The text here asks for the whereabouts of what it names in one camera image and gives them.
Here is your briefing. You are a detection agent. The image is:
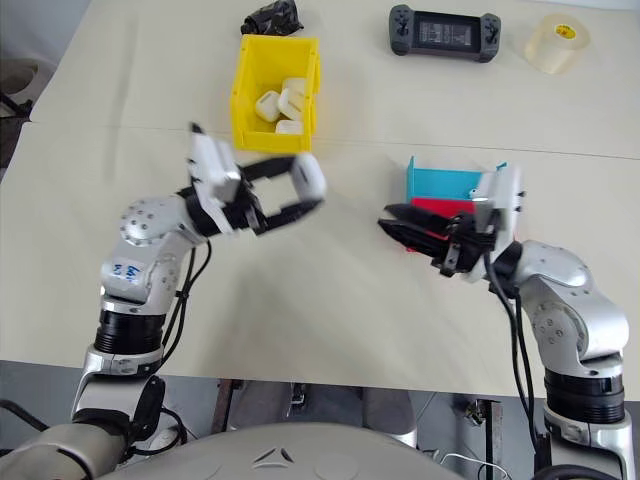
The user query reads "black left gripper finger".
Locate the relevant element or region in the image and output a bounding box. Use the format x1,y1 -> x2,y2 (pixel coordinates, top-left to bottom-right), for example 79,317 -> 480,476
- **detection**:
259,197 -> 327,235
239,155 -> 300,185

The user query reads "red plastic tray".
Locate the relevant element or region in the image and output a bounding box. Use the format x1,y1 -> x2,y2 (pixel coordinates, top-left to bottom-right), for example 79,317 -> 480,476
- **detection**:
405,196 -> 477,255

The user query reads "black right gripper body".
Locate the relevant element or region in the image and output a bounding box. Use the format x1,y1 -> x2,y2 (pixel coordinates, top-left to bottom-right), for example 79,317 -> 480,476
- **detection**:
431,211 -> 497,278

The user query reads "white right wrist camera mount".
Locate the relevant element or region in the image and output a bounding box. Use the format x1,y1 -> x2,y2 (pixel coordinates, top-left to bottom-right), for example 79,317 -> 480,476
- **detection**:
468,161 -> 526,285

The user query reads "yellow plastic bin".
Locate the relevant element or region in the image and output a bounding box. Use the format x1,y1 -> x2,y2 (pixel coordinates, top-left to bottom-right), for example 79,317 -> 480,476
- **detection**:
229,33 -> 322,153

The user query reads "thin white cable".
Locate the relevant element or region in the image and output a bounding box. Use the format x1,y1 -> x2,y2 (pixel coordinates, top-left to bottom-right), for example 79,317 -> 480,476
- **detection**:
428,448 -> 519,480

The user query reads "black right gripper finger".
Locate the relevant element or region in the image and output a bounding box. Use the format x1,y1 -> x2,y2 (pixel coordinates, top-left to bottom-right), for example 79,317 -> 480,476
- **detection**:
382,201 -> 460,230
377,219 -> 452,257

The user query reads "dark stool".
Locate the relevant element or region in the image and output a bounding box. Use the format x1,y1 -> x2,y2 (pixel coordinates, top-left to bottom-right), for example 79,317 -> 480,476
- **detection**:
0,56 -> 42,125

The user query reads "black crumpled plastic bag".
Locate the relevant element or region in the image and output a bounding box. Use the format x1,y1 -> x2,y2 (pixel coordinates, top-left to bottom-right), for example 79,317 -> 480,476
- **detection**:
242,0 -> 305,37

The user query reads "black handheld game controller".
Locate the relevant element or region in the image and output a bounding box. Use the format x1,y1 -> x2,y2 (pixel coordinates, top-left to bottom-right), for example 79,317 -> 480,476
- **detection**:
388,4 -> 503,64

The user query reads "metal table leg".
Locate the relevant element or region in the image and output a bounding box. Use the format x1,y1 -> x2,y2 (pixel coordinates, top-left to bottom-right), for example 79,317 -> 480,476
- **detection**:
211,379 -> 247,434

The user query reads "grey robot torso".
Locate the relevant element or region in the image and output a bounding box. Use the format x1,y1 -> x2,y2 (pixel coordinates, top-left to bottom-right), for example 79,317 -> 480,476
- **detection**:
102,422 -> 484,480

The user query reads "clear tape roll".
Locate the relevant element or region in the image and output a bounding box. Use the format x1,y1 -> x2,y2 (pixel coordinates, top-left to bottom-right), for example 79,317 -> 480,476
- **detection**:
523,13 -> 592,77

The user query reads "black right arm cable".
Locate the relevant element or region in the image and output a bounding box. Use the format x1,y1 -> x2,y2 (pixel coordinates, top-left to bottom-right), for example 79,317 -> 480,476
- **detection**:
483,248 -> 547,454

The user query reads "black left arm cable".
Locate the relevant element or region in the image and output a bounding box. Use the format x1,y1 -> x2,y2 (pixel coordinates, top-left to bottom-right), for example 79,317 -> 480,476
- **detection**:
158,238 -> 215,367

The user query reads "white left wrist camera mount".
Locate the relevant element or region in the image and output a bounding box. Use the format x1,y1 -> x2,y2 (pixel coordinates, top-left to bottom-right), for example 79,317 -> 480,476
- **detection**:
186,130 -> 242,237

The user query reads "metal post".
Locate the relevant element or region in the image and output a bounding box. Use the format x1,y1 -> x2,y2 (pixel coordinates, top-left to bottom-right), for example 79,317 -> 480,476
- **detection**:
473,395 -> 503,462

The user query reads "white earbud charging case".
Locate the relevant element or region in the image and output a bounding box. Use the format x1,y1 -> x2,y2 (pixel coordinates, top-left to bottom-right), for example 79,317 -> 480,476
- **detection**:
291,153 -> 329,202

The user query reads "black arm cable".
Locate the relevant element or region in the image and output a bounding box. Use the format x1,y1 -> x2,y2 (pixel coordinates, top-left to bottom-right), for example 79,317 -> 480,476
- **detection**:
483,248 -> 547,454
158,238 -> 215,367

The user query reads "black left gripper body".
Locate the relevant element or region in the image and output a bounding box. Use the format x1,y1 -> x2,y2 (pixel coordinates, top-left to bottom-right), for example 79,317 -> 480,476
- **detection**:
218,173 -> 267,236

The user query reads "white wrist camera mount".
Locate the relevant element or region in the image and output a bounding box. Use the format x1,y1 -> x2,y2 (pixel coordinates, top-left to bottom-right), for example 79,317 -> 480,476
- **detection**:
186,130 -> 242,237
468,161 -> 526,285

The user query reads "blue plastic tray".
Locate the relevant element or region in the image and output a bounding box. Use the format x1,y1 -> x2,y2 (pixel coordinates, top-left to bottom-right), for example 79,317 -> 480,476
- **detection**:
404,155 -> 510,202

